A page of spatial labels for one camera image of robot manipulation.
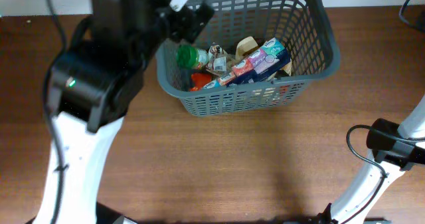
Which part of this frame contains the green round lid jar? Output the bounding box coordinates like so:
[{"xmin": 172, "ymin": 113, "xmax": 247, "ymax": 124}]
[{"xmin": 176, "ymin": 45, "xmax": 209, "ymax": 70}]

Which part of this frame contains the clear brown snack bag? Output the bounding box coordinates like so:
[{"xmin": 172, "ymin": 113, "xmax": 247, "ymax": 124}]
[{"xmin": 205, "ymin": 36, "xmax": 263, "ymax": 78}]

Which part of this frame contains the orange pasta packet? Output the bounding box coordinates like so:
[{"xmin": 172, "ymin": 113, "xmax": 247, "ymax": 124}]
[{"xmin": 189, "ymin": 72, "xmax": 290, "ymax": 106}]

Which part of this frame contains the blue tissue multipack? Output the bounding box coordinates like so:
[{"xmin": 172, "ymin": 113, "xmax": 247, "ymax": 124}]
[{"xmin": 203, "ymin": 38, "xmax": 291, "ymax": 89}]

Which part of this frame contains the beige paper bag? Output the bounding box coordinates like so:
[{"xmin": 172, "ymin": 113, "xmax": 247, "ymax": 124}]
[{"xmin": 272, "ymin": 60, "xmax": 292, "ymax": 78}]

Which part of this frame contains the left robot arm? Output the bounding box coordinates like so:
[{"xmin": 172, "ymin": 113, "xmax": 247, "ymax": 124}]
[{"xmin": 33, "ymin": 0, "xmax": 214, "ymax": 223}]

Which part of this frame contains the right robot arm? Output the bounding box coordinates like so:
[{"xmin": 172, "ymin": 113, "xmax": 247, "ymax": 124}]
[{"xmin": 312, "ymin": 99, "xmax": 424, "ymax": 223}]

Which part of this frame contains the grey plastic shopping basket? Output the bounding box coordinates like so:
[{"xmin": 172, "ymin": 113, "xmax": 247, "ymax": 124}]
[{"xmin": 156, "ymin": 0, "xmax": 341, "ymax": 117}]

